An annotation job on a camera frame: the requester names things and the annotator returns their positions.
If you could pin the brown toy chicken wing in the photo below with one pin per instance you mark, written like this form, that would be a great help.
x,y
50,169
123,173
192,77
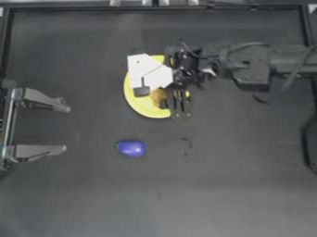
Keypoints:
x,y
157,95

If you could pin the black table frame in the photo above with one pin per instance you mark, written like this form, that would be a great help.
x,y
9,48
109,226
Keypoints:
x,y
82,6

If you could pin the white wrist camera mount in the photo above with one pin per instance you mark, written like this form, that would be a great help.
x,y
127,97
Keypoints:
x,y
149,69

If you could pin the yellow plate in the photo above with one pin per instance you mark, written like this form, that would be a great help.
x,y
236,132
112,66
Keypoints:
x,y
139,106

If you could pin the blue toy eggplant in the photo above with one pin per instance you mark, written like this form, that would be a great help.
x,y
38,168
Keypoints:
x,y
132,148

